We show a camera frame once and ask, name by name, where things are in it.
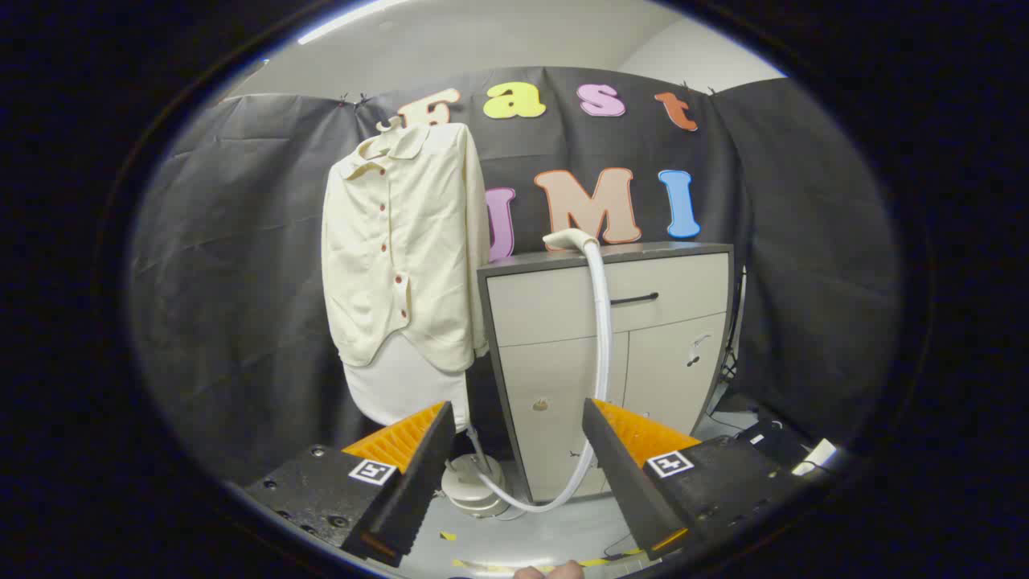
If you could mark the white ironing board pad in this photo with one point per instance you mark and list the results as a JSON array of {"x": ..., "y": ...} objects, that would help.
[{"x": 402, "y": 386}]

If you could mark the white flat board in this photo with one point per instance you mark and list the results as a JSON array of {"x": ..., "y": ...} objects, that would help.
[{"x": 818, "y": 456}]

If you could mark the black box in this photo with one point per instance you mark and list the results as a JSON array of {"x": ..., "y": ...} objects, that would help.
[{"x": 776, "y": 442}]

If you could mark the cream clothes hanger hook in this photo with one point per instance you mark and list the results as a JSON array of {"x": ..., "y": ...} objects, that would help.
[{"x": 387, "y": 125}]

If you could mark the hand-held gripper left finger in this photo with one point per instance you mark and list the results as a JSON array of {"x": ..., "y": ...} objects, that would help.
[{"x": 418, "y": 482}]

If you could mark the beige cabinet grey top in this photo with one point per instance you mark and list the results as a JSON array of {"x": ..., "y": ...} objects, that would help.
[{"x": 547, "y": 305}]

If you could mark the cream button shirt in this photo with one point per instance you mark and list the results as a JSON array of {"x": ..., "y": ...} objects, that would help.
[{"x": 418, "y": 241}]

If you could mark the white garment steamer base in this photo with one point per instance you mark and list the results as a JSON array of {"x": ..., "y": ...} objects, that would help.
[{"x": 466, "y": 486}]

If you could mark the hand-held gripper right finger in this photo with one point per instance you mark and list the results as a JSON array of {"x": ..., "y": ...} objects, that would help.
[{"x": 623, "y": 474}]

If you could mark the black backdrop cloth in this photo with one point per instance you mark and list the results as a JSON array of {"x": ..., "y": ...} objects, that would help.
[{"x": 241, "y": 241}]

